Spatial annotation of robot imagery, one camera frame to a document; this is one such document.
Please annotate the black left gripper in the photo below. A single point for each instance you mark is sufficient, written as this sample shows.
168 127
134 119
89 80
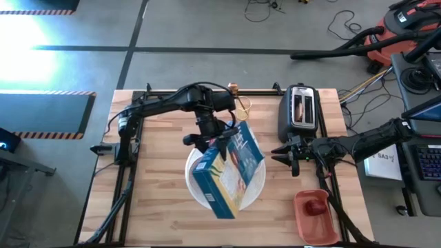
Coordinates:
208 131

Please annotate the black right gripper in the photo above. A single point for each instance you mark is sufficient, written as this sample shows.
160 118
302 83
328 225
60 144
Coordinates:
306 149

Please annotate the blue cereal box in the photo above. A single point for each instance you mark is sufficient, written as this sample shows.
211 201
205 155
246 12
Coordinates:
224 182

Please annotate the large white plate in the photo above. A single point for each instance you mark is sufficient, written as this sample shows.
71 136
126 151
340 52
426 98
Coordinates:
256 186

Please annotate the clear yellow glass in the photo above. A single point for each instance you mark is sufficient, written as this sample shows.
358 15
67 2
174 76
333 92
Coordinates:
243 112

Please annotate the brown toast slice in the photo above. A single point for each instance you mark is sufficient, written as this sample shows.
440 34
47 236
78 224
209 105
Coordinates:
299 112

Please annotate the red apple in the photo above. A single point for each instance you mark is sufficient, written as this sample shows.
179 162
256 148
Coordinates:
315 207

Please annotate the orange plastic basket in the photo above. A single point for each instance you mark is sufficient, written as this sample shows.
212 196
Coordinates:
317 230

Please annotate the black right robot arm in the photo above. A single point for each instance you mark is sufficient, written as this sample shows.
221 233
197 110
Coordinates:
375 139

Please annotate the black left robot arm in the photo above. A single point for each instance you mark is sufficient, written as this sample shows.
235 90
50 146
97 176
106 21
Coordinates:
155 105

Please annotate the black two-slot toaster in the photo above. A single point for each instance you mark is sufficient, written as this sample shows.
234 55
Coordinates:
285 113

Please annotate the white paper sheet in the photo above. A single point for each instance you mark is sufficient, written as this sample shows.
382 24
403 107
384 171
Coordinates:
382 168

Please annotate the black vacuum wand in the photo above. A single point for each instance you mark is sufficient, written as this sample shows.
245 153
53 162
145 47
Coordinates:
327 51

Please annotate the black keyboard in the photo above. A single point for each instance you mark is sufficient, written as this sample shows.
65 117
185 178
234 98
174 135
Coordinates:
429 162

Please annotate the orange vacuum cleaner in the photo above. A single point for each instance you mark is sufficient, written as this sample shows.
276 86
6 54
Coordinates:
389 55

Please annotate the dark monitor screen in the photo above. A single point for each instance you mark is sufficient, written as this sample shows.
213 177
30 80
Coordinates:
427 113

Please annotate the black hazard-striped floor mat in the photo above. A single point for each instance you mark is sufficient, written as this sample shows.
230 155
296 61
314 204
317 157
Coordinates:
44 113
51 4

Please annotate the black diagonal tube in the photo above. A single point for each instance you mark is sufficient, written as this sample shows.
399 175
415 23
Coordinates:
423 46

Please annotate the dark grey desk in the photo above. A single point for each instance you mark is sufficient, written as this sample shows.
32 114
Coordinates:
20 162

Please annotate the black device with blue light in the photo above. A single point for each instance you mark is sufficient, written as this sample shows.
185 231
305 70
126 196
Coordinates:
8 141

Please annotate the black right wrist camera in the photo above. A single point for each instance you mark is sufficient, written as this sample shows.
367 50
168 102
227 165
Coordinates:
296 169

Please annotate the black table rail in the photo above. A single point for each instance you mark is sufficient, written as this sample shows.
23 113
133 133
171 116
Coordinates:
265 92

